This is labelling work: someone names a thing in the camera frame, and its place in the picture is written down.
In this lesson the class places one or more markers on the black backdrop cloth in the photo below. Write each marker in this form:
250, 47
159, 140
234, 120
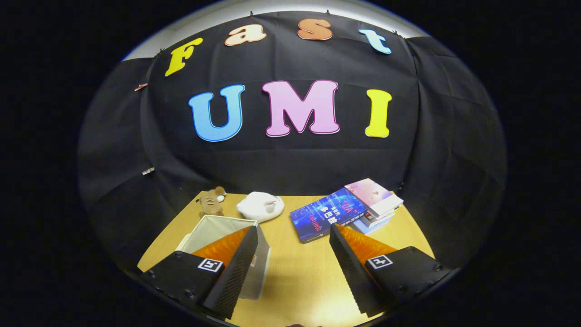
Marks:
290, 163

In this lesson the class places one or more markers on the pink cover book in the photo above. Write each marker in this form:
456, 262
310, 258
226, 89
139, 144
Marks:
372, 195

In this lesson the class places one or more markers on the brown striped plush toy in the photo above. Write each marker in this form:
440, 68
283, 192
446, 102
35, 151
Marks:
209, 204

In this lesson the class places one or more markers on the grey fabric storage box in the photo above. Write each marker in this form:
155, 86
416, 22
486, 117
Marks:
211, 231

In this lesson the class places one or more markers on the red clip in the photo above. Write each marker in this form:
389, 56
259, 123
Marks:
141, 86

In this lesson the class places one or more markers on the silver clip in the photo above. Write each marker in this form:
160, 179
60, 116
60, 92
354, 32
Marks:
148, 171

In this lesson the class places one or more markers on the white book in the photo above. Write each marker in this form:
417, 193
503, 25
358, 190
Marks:
381, 217

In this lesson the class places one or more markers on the white plush toy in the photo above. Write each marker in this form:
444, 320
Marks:
258, 206

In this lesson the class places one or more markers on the dark blue book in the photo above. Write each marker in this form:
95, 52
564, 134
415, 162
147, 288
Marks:
322, 215

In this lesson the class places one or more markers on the light blue book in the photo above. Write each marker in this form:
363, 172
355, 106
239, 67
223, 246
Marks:
370, 226

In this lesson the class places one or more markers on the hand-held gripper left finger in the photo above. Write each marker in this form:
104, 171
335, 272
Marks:
238, 272

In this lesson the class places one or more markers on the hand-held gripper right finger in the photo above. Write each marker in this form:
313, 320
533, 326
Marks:
349, 268

